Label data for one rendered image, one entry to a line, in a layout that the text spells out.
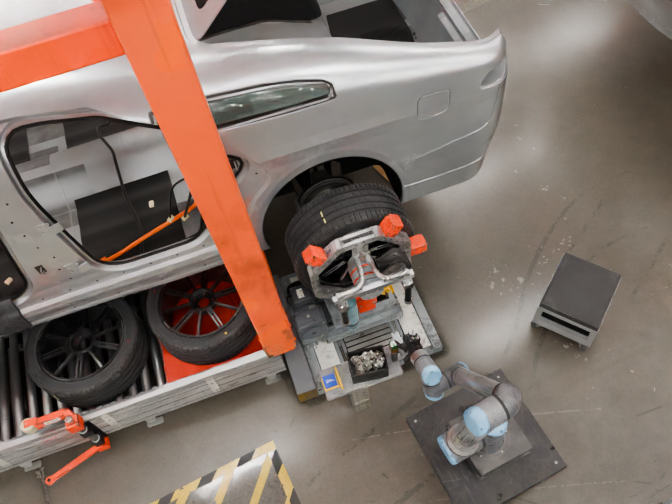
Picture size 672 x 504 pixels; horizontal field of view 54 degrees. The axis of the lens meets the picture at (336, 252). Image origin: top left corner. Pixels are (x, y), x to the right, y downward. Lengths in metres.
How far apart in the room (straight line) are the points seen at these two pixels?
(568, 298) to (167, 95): 2.70
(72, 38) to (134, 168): 2.26
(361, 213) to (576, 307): 1.44
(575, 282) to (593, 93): 1.90
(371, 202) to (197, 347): 1.28
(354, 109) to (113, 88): 1.04
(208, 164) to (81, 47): 0.59
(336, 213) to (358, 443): 1.42
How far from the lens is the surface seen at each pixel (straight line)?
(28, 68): 2.01
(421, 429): 3.68
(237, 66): 2.97
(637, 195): 4.98
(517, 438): 3.62
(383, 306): 4.04
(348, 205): 3.27
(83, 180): 4.19
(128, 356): 3.92
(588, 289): 4.09
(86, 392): 3.95
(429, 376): 3.16
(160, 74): 2.01
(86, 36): 1.95
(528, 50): 5.79
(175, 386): 3.88
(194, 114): 2.13
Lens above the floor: 3.83
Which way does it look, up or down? 58 degrees down
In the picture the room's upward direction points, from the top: 11 degrees counter-clockwise
